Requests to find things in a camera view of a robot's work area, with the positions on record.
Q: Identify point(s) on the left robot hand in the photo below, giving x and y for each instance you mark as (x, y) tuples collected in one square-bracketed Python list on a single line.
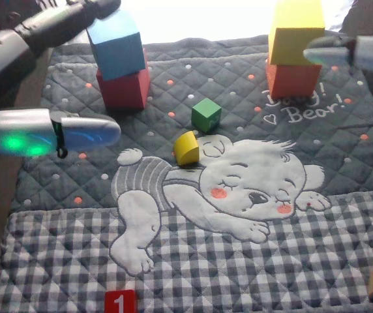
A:
[(0, 58)]

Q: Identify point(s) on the yellow half-round block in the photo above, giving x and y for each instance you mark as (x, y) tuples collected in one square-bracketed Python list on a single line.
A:
[(186, 150)]

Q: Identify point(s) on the yellow foam cube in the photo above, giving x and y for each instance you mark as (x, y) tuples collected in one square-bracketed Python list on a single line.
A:
[(287, 45)]

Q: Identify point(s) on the red foam cube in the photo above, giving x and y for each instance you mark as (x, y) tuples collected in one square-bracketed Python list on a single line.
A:
[(124, 93)]

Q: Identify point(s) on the small red number block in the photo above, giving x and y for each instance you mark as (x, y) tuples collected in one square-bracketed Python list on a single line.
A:
[(111, 303)]

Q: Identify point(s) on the orange foam cube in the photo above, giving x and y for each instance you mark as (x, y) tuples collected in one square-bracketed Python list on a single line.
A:
[(291, 81)]

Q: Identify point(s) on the small green wooden block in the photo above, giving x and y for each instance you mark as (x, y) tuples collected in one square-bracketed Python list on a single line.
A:
[(204, 112)]

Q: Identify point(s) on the grey quilt with printed bear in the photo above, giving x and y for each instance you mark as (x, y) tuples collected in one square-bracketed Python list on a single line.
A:
[(238, 261)]

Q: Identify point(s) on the light blue foam cube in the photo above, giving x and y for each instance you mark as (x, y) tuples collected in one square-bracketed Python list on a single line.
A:
[(118, 55)]

